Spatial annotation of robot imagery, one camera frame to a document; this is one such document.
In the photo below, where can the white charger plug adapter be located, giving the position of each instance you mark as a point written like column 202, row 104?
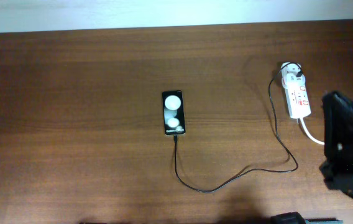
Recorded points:
column 292, row 81

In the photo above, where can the black smartphone silver back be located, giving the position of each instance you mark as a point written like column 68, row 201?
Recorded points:
column 173, row 113

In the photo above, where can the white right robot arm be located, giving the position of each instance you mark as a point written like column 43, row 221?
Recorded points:
column 337, row 170

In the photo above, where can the white power strip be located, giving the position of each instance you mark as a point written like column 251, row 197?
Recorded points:
column 297, row 98

